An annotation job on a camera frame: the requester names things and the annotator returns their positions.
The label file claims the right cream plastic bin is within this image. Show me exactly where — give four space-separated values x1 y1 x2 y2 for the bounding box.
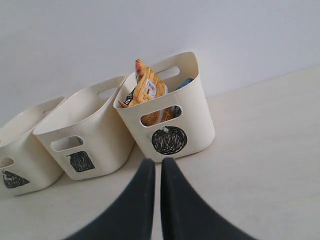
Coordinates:
113 51 216 163

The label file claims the middle cream plastic bin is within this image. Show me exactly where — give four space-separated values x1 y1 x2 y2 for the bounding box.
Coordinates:
33 76 135 180

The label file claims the left cream plastic bin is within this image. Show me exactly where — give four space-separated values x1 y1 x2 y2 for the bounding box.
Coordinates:
0 96 66 196

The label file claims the blue noodle packet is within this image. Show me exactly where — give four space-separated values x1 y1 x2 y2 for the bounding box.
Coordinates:
173 78 194 118

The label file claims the cream plastic bin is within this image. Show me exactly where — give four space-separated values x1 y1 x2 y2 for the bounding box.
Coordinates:
33 76 135 180
0 96 66 196
113 51 216 163

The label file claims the orange noodle packet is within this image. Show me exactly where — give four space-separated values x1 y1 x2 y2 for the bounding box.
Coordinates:
118 59 174 127

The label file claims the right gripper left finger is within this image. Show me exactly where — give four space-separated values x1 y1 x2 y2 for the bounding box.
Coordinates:
66 159 156 240

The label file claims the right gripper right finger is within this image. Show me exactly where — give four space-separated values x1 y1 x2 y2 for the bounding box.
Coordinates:
160 157 254 240

